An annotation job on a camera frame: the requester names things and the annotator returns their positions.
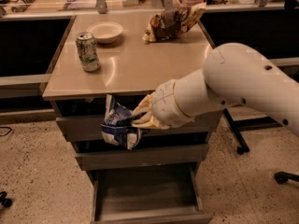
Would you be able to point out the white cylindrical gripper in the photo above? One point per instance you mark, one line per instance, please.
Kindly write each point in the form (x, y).
(165, 104)

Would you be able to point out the blue chip bag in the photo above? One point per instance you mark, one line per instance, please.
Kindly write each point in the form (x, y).
(116, 128)

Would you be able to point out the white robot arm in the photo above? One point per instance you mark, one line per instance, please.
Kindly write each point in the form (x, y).
(232, 74)

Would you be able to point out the middle grey drawer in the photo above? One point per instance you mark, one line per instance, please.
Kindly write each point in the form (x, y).
(141, 157)

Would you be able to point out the grey drawer cabinet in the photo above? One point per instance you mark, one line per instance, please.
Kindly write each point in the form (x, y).
(129, 71)

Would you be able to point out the top grey drawer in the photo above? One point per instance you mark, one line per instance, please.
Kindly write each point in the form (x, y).
(88, 128)

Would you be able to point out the open bottom grey drawer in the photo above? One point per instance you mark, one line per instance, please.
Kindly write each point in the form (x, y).
(164, 194)

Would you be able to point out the brown yellow chip bag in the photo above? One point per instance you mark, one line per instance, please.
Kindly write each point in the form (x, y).
(172, 23)

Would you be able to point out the green white soda can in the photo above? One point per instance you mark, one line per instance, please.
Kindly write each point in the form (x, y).
(86, 46)

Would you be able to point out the white bowl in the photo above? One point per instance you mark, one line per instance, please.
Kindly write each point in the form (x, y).
(106, 32)

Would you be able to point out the black table leg with caster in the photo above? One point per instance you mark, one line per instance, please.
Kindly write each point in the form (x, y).
(237, 126)

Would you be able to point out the black chair base wheel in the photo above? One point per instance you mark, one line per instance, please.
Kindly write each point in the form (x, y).
(284, 177)

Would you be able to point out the black caster left floor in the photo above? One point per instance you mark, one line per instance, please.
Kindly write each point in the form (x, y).
(4, 200)

